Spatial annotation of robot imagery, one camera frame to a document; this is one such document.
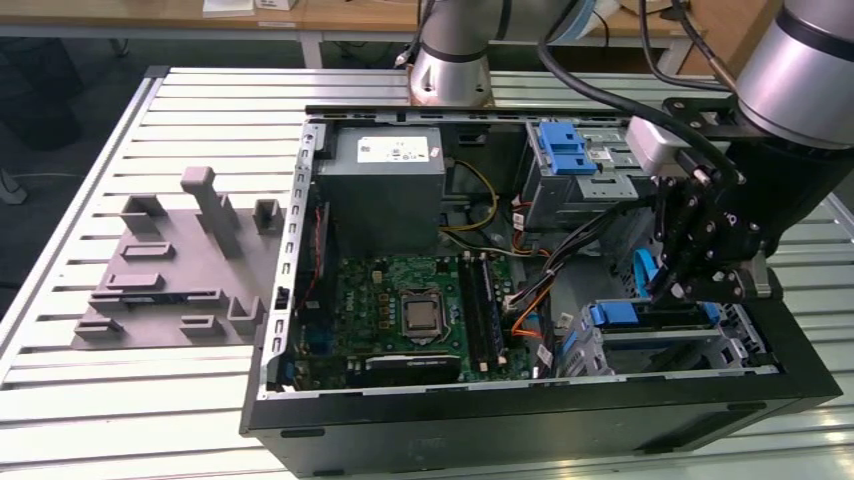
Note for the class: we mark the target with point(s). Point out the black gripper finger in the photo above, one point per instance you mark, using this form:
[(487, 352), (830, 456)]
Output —
[(688, 230), (737, 285)]

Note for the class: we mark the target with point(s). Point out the hard disk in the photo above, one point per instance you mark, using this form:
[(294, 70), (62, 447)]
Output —
[(621, 315)]

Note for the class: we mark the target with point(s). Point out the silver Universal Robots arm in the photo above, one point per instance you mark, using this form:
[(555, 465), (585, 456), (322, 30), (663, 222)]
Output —
[(447, 75)]

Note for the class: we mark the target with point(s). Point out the silver disk bay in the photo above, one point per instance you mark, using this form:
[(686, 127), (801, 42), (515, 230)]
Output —
[(661, 340)]

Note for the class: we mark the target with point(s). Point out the silver drive cage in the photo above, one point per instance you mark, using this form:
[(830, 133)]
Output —
[(601, 187)]

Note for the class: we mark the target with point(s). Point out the blue drive latch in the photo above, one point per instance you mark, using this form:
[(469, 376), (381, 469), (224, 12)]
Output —
[(567, 150)]

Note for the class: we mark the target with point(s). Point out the wooden cabinet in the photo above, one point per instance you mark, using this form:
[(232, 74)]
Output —
[(750, 35)]

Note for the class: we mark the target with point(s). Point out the installed RAM stick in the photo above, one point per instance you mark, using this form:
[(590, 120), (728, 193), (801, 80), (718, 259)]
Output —
[(494, 310)]

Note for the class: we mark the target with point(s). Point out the black RAM slot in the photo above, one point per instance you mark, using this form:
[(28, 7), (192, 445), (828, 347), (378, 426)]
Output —
[(475, 310)]

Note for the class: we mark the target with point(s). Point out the brown cardboard piece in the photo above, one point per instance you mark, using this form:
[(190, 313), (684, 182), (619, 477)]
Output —
[(661, 10)]

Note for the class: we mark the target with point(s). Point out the silver CPU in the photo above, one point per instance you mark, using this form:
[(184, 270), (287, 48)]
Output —
[(422, 316)]

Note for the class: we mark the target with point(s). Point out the green motherboard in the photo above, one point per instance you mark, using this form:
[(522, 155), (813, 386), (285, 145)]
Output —
[(401, 272)]

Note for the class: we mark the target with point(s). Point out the CPU socket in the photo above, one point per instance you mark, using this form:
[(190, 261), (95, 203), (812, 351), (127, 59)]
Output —
[(423, 341)]

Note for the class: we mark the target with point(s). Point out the grey power supply unit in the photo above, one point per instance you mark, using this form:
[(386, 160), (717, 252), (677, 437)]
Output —
[(381, 210)]

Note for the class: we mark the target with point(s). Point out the black graphics card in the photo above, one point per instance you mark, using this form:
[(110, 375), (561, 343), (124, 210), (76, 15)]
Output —
[(414, 367)]

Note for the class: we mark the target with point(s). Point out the black open PC case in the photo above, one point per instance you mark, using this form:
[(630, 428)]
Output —
[(467, 430)]

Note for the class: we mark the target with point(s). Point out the white paper box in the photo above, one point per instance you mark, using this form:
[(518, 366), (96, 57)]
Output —
[(277, 4), (227, 6)]

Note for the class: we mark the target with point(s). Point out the grey parts rack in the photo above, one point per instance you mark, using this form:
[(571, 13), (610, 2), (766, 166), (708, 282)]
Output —
[(174, 280)]

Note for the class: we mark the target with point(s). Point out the wooden desk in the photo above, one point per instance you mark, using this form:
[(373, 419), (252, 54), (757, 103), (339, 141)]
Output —
[(167, 20)]

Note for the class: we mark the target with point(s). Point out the grey stand foot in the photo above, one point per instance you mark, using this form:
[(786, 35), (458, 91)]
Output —
[(12, 190)]

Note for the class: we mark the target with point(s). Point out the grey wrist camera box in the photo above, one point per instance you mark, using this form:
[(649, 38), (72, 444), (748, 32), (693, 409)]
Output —
[(650, 142)]

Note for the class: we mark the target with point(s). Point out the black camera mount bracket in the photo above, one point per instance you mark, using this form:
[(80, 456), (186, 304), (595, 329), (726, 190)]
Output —
[(701, 112)]

